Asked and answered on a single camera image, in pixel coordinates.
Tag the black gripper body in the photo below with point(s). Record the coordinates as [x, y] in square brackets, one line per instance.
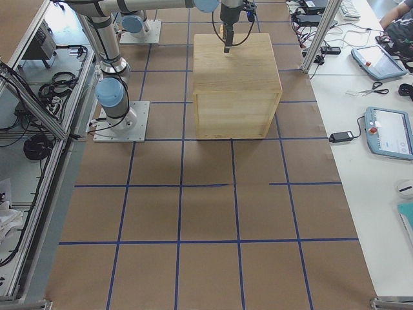
[227, 14]

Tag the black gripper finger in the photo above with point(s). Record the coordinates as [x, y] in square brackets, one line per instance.
[228, 35]

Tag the wooden drawer cabinet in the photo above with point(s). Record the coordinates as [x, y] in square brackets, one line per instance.
[237, 93]

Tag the black small device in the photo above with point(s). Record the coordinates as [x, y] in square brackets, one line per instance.
[330, 50]

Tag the white keyboard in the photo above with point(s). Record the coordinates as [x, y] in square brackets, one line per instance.
[348, 11]

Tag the upper blue teach pendant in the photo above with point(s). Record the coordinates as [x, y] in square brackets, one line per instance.
[377, 62]

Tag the blue teach pendant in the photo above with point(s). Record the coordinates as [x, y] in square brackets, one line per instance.
[377, 62]
[388, 133]

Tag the black power adapter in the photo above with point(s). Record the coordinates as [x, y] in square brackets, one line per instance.
[338, 137]

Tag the seated person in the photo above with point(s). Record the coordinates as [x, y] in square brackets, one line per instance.
[397, 24]

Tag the grey electronics box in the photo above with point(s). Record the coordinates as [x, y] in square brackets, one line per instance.
[42, 47]

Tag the lower blue teach pendant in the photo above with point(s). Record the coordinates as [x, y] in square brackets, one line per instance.
[388, 133]

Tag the white round device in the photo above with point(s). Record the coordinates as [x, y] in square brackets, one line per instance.
[404, 188]

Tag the teal notebook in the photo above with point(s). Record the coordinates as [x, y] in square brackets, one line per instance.
[405, 213]

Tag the aluminium frame post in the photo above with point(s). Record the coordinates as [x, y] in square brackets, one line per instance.
[324, 25]

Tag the black handled scissors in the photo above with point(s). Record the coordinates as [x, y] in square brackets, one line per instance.
[376, 88]

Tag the aluminium frame rail left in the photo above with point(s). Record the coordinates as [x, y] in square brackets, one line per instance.
[38, 106]

